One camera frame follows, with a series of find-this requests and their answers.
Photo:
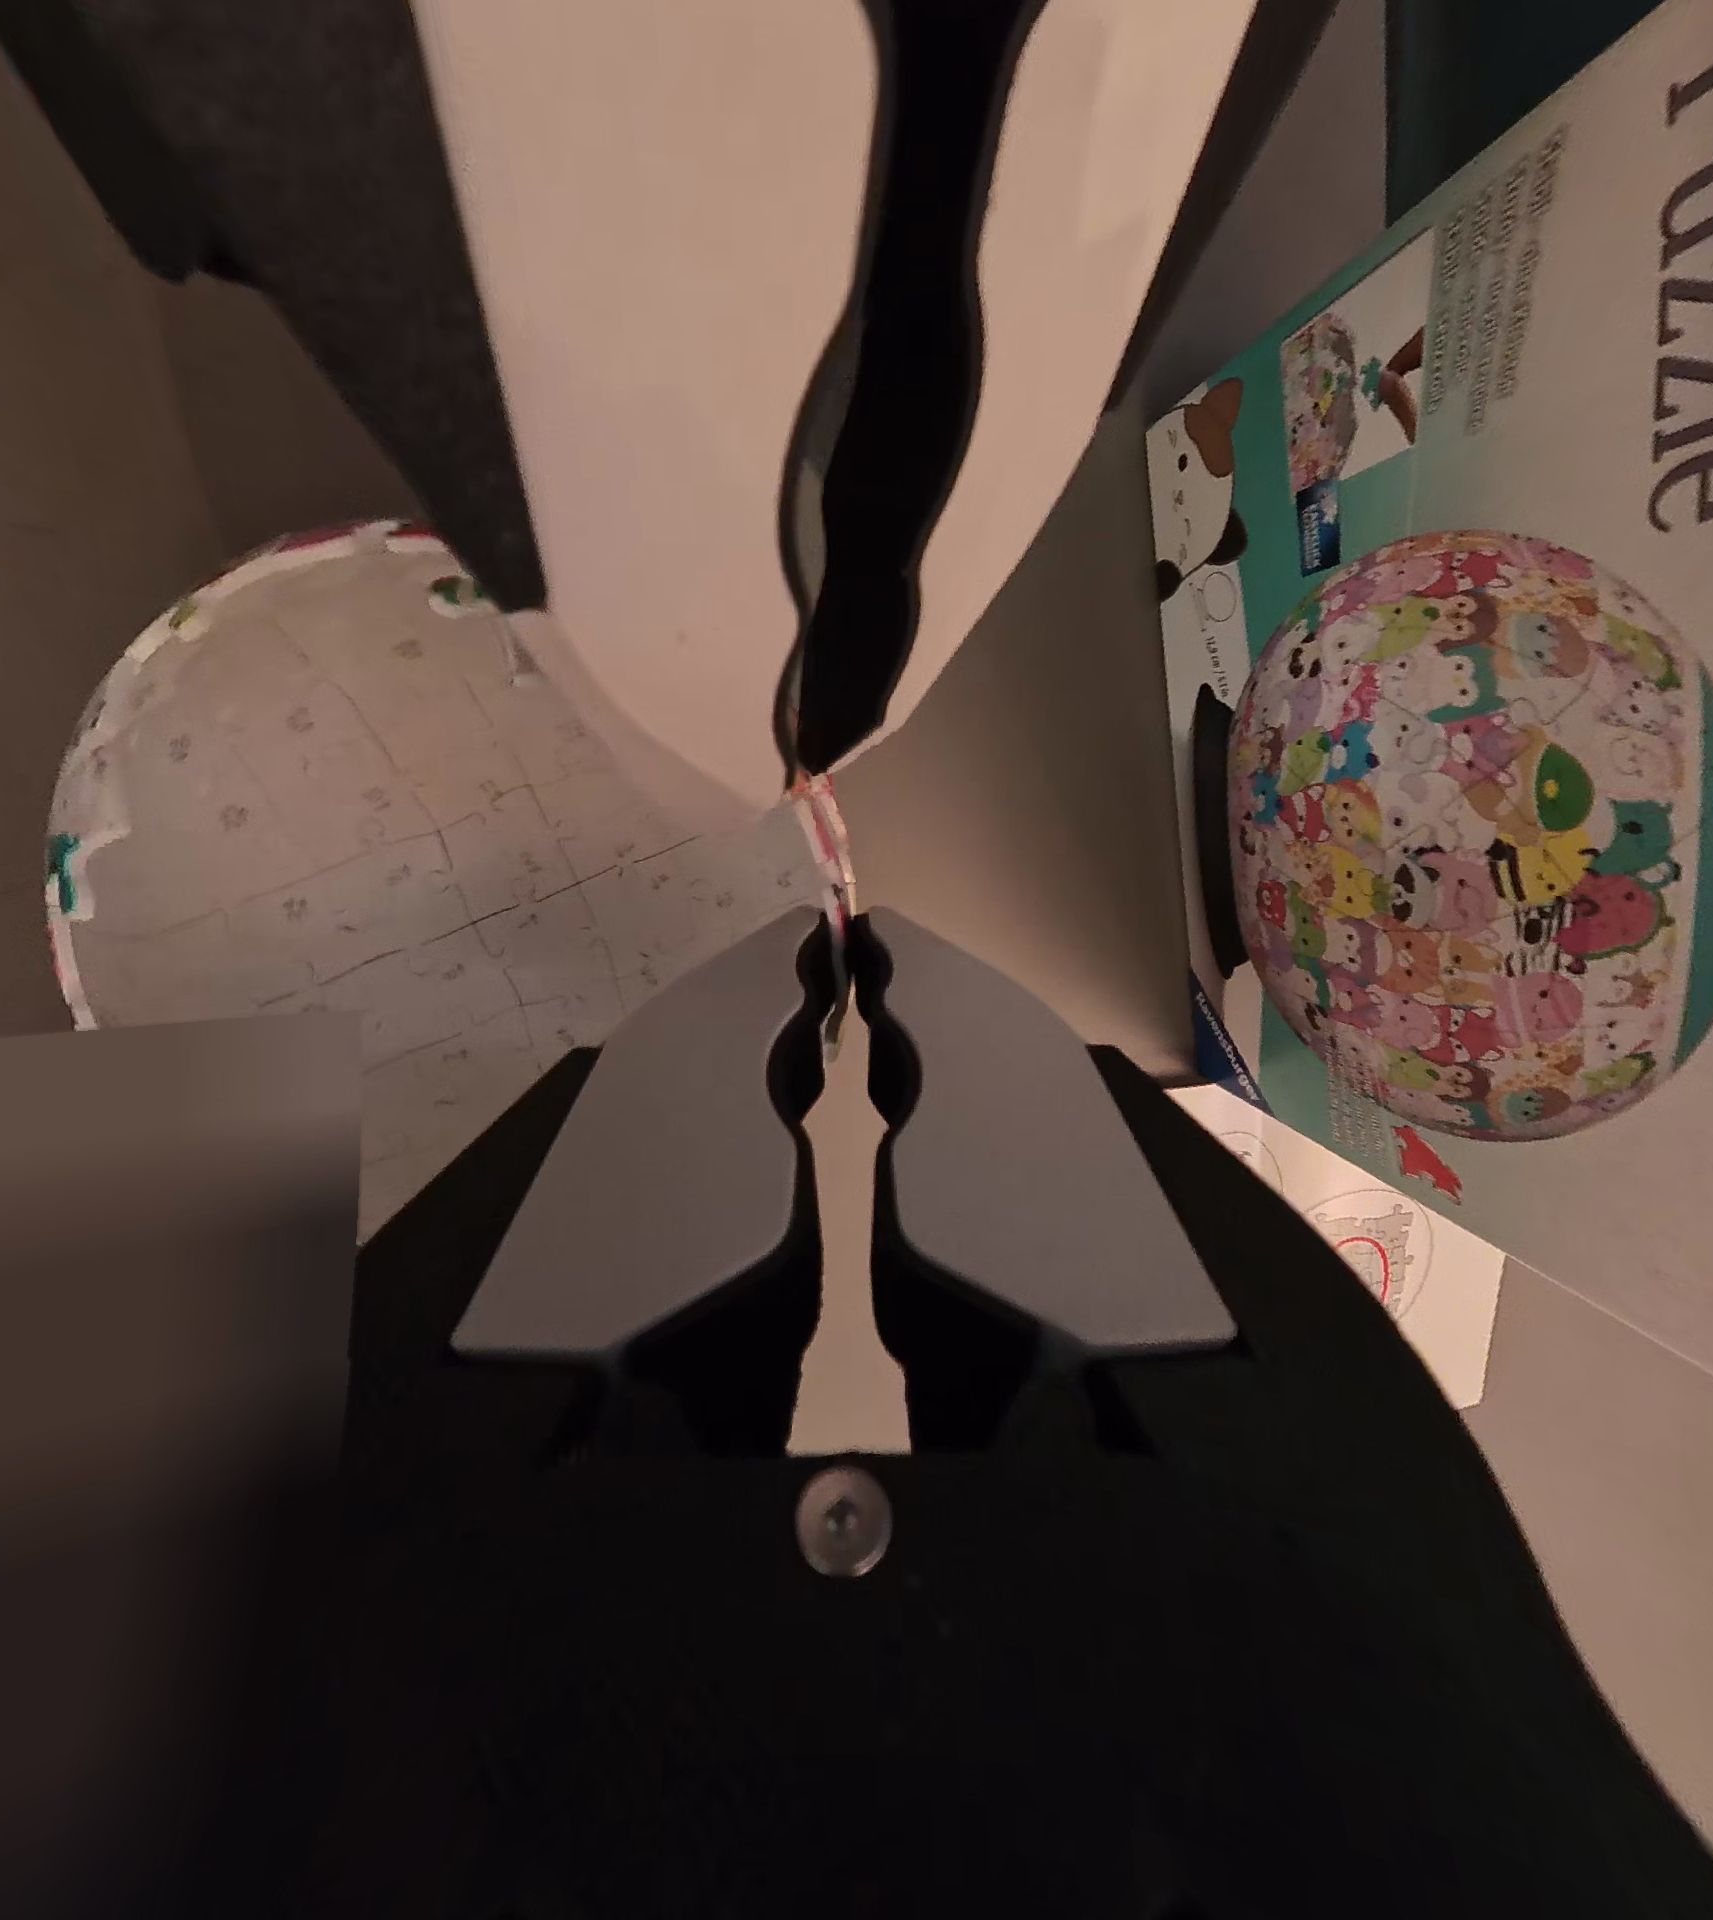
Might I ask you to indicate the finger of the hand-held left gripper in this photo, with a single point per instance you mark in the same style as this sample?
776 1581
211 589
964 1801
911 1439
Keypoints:
648 374
1098 300

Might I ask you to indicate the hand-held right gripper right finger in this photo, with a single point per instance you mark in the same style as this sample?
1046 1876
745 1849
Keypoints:
1051 1171

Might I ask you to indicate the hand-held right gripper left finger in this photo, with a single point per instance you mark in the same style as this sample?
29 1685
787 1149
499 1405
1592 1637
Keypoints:
648 1171

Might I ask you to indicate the curved puzzle piece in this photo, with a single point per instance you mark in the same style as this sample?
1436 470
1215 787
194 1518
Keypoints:
829 855

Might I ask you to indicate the colourful cartoon puzzle ball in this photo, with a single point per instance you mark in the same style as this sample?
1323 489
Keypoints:
347 841

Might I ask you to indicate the white puzzle instruction sheet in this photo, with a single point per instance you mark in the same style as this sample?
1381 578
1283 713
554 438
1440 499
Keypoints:
1396 1274

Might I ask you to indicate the cartoon printed puzzle box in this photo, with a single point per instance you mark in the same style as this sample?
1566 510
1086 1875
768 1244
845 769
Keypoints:
1546 451

